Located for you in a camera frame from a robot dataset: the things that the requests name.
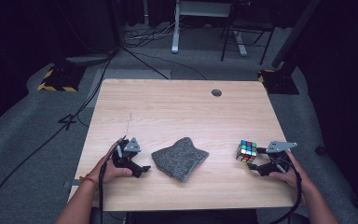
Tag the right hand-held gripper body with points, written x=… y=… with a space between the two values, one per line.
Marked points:
x=279 y=146

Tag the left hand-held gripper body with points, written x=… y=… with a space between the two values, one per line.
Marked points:
x=132 y=145

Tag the multicoloured puzzle cube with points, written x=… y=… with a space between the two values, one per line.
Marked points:
x=246 y=151

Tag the grey cloth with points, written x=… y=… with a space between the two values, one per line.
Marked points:
x=180 y=160

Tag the person's right hand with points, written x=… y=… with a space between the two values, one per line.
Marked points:
x=289 y=178

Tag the person's left hand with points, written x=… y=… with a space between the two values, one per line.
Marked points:
x=108 y=171

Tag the black caster wheel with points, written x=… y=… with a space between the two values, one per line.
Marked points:
x=320 y=150

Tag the yellow-black striped stand base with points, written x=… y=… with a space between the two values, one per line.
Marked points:
x=279 y=82
x=60 y=79

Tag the grey floor tape piece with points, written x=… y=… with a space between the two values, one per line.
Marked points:
x=71 y=183

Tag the grey flat stand base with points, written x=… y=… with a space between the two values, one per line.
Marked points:
x=87 y=58

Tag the black slanted stand pole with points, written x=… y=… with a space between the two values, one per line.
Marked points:
x=295 y=34

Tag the white desk frame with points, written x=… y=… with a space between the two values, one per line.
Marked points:
x=176 y=28

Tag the black metal chair frame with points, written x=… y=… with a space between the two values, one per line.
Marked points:
x=248 y=21

